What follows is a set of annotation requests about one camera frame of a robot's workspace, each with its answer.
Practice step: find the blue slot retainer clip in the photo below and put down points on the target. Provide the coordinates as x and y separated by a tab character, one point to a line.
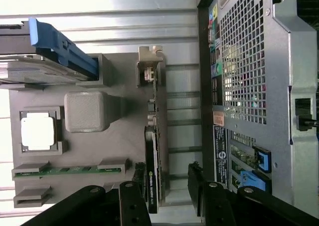
254	182
263	159

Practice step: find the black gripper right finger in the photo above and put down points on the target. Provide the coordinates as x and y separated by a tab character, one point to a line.
214	206

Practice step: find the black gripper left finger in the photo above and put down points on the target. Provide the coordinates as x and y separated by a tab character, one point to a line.
134	206

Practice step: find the open black PC case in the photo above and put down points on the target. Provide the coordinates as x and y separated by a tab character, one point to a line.
279	86

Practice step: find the hard disk in blue caddy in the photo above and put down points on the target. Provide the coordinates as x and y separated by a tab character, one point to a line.
62	51

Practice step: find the grey parts rack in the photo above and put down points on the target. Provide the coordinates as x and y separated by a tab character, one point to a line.
119	141

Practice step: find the green RAM stick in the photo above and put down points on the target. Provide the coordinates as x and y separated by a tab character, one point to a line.
74	170

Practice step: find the silver CPU chip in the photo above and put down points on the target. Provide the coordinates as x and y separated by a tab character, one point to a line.
37	132

